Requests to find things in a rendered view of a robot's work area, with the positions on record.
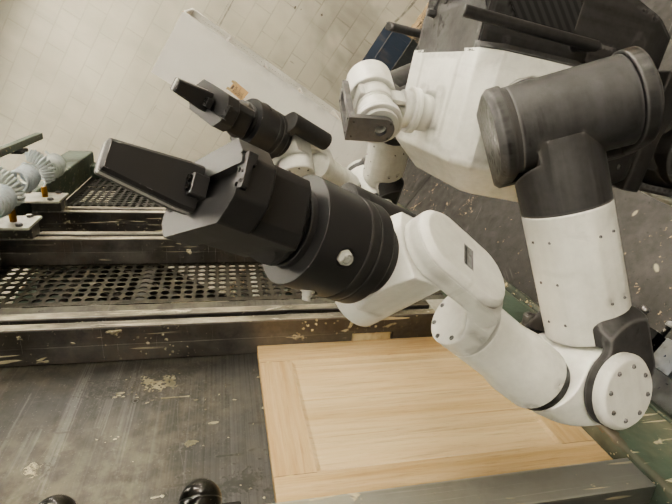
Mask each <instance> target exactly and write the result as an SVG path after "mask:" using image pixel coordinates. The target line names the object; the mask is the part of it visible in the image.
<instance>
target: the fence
mask: <svg viewBox="0 0 672 504"><path fill-rule="evenodd" d="M655 487H656V485H655V484H654V483H653V482H652V481H651V480H650V479H649V478H648V477H647V476H646V475H644V474H643V473H642V472H641V471H640V470H639V469H638V468H637V467H636V466H635V465H634V464H633V463H632V462H631V461H630V460H629V459H628V458H621V459H613V460H605V461H598V462H590V463H582V464H574V465H567V466H559V467H551V468H543V469H535V470H528V471H520V472H512V473H504V474H496V475H489V476H481V477H473V478H465V479H458V480H450V481H442V482H434V483H426V484H419V485H411V486H403V487H395V488H387V489H380V490H372V491H364V492H356V493H348V494H341V495H333V496H325V497H317V498H310V499H302V500H294V501H286V502H278V503H271V504H649V502H650V500H651V497H652V495H653V492H654V490H655Z"/></svg>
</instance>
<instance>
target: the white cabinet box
mask: <svg viewBox="0 0 672 504"><path fill-rule="evenodd" d="M151 72H152V73H153V74H155V75H157V76H158V77H160V78H161V79H163V80H164V81H166V82H168V83H169V84H171V85H172V83H173V81H174V79H175V77H177V78H180V79H182V80H185V81H187V82H190V83H192V84H195V85H197V84H198V83H200V82H201V81H202V80H204V79H205V80H207V81H208V82H210V83H212V84H214V85H215V86H217V87H218V88H220V89H222V90H223V91H225V92H226V93H228V94H229V95H231V96H232V97H234V98H236V99H238V100H245V101H246V100H248V99H251V98H255V99H258V100H260V101H261V102H264V103H267V104H268V105H269V106H271V108H273V109H275V110H276V111H278V112H280V113H281V114H283V115H287V114H289V113H290V112H296V113H297V114H299V115H301V116H302V117H304V118H305V119H307V120H309V121H310V122H312V123H313V124H315V125H317V126H318V127H320V128H321V129H323V130H325V131H326V132H328V133H329V134H331V136H332V142H331V144H330V146H329V147H328V148H329V149H330V151H331V154H332V156H333V159H334V160H335V161H336V162H338V163H339V164H340V165H341V166H343V167H345V168H347V166H348V165H349V164H351V163H352V162H354V161H356V160H360V159H362V157H364V156H366V153H367V148H368V142H366V141H353V140H345V138H344V132H343V126H342V120H341V113H340V112H339V111H337V110H336V109H334V108H333V107H331V106H330V105H329V104H327V103H326V102H324V101H323V100H322V99H320V98H319V97H317V96H316V95H315V94H313V93H312V92H310V91H309V90H308V89H306V88H305V87H303V86H302V85H300V84H299V83H298V82H296V81H295V80H293V79H292V78H291V77H289V76H288V75H286V74H285V73H284V72H282V71H281V70H279V69H278V68H277V67H275V66H274V65H272V64H271V63H269V62H268V61H267V60H265V59H264V58H262V57H261V56H260V55H258V54H257V53H255V52H254V51H253V50H251V49H250V48H248V47H247V46H246V45H244V44H243V43H241V42H240V41H238V40H237V39H236V38H234V37H233V36H231V35H230V34H229V33H227V32H226V31H224V30H223V29H222V28H220V27H219V26H217V25H216V24H215V23H213V22H212V21H210V20H209V19H207V18H206V17H205V16H203V15H202V14H200V13H199V12H198V11H196V10H195V9H193V8H191V9H188V10H184V11H183V12H182V14H181V16H180V18H179V19H178V21H177V23H176V25H175V27H174V29H173V31H172V33H171V35H170V37H169V39H168V40H167V42H166V44H165V46H164V48H163V50H162V52H161V54H160V56H159V58H158V60H157V62H156V63H155V65H154V67H153V69H152V71H151Z"/></svg>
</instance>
